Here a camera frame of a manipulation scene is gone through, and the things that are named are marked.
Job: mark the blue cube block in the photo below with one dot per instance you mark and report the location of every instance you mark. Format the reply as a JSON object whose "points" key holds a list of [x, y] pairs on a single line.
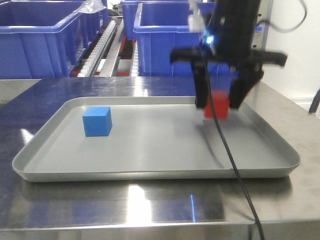
{"points": [[97, 121]]}

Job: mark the grey metal tray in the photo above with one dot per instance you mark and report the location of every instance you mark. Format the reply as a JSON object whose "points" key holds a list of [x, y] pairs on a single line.
{"points": [[161, 137]]}

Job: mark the blue plastic bin right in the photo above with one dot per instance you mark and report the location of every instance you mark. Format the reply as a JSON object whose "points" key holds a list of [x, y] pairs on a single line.
{"points": [[161, 27]]}

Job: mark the white roller conveyor rail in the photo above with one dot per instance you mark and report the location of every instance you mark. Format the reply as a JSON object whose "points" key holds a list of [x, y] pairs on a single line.
{"points": [[91, 64]]}

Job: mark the blue plastic bin left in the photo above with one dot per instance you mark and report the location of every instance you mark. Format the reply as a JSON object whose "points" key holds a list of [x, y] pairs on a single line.
{"points": [[45, 38]]}

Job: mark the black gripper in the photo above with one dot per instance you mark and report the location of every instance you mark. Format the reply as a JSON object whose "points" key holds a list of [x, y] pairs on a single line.
{"points": [[228, 39]]}

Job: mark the blue plastic bin rear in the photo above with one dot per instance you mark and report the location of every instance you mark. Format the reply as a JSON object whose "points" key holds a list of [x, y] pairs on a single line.
{"points": [[129, 9]]}

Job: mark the blue plastic bin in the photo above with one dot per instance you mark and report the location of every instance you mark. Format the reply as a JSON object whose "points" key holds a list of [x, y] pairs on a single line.
{"points": [[45, 38], [129, 9], [161, 27]]}

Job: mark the steel shelf upright post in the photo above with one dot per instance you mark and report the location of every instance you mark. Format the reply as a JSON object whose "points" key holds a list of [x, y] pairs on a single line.
{"points": [[261, 35]]}

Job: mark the clear plastic bag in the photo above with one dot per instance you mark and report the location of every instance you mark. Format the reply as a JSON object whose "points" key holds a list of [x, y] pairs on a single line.
{"points": [[91, 7]]}

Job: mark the red cube block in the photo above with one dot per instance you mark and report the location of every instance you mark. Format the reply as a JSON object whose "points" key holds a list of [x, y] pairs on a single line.
{"points": [[221, 104]]}

